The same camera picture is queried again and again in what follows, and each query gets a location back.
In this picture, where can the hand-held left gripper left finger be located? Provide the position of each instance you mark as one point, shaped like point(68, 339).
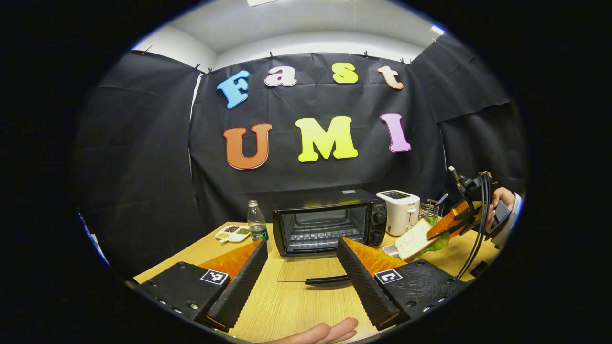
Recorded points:
point(248, 277)

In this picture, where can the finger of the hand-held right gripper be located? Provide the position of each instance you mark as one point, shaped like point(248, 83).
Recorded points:
point(447, 222)
point(466, 228)

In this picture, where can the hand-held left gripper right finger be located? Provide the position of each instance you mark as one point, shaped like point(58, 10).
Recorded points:
point(358, 277)

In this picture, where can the lettuce sandwich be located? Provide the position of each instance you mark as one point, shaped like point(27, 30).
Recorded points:
point(413, 239)

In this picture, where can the black electric oven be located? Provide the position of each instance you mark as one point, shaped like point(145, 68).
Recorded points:
point(377, 224)

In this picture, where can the white rectangular tray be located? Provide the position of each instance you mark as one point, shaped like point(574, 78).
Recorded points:
point(390, 251)

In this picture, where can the white divided dish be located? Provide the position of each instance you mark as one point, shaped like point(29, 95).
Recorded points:
point(233, 233)

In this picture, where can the white toaster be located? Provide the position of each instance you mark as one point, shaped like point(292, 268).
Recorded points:
point(399, 215)

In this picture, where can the clear plastic water bottle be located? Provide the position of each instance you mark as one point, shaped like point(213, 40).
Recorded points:
point(258, 224)

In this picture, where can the black backdrop cloth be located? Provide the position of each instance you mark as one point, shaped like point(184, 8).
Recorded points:
point(143, 157)

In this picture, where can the small ceiling light panel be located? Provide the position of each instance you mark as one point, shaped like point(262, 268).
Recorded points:
point(437, 29)

